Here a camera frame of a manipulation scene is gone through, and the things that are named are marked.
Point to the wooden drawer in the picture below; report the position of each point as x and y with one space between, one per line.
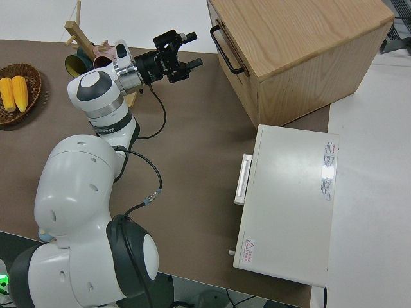
226 45

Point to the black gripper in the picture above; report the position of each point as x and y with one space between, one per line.
152 67

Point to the brown wicker basket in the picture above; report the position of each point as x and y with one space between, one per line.
33 83

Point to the light wooden cabinet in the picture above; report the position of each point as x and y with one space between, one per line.
305 35

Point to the dark grey background object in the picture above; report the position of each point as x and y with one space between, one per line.
396 35

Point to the red warning sticker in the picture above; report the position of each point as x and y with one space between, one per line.
249 250

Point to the white text label sticker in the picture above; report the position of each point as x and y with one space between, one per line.
328 170

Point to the white toaster oven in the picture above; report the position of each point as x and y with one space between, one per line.
285 205

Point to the grey object under table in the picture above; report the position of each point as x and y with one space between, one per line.
212 298

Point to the pink mug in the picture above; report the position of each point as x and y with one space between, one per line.
104 53

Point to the wooden mug rack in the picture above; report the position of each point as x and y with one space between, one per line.
78 33

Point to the black round pedestal base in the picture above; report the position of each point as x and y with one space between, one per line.
165 293

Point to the dark green yellow-lined mug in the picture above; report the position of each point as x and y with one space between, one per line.
75 64

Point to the brown table mat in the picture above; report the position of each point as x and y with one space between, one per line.
192 144

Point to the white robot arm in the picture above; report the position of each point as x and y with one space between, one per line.
80 179

